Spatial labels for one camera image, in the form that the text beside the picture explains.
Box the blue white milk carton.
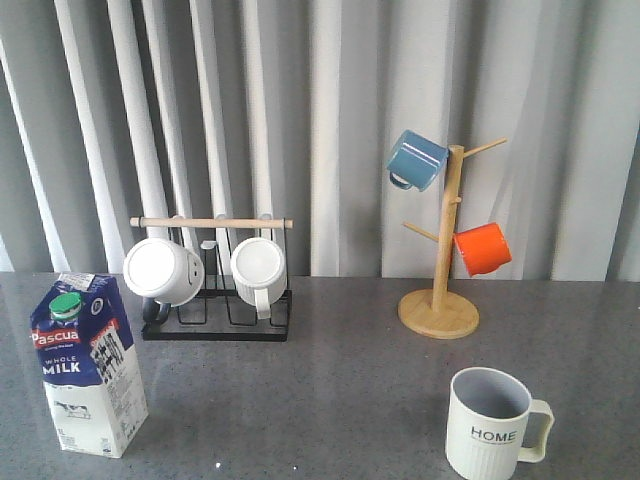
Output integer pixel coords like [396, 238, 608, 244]
[31, 273, 148, 458]

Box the white ribbed mug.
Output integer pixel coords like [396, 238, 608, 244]
[231, 237, 286, 320]

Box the blue enamel mug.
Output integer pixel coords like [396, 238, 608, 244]
[386, 130, 449, 191]

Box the wooden mug tree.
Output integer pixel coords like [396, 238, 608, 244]
[397, 137, 507, 340]

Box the white smiley mug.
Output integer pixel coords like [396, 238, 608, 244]
[123, 238, 205, 324]

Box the orange enamel mug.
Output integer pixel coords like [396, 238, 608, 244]
[453, 222, 512, 276]

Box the grey white curtain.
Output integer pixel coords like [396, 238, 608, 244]
[1, 1, 639, 281]

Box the cream HOME mug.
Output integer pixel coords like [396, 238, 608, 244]
[445, 367, 555, 479]

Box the black wire mug rack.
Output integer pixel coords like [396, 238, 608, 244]
[130, 216, 293, 342]

